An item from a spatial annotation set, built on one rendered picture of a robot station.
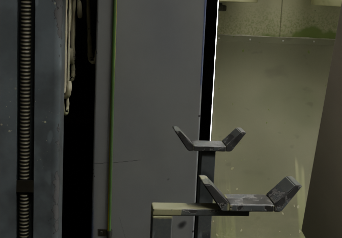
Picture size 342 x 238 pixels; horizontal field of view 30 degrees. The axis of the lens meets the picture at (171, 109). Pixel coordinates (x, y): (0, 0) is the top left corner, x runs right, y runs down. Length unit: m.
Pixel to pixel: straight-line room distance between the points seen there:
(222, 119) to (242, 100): 0.13
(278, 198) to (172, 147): 0.58
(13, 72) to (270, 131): 2.34
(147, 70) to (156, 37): 0.06
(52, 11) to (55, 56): 0.04
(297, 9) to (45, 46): 2.57
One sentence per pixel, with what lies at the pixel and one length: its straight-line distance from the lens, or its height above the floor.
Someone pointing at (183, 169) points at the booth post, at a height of 0.97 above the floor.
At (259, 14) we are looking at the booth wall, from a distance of 3.02.
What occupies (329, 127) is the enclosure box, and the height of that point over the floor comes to 0.91.
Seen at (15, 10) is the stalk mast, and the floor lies 1.24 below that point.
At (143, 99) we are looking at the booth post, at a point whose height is 1.09.
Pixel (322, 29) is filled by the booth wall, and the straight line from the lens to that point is 3.11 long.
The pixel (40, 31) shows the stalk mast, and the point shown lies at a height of 1.22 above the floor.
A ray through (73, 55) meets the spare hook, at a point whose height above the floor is 1.15.
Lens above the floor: 1.26
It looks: 10 degrees down
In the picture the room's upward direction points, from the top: 3 degrees clockwise
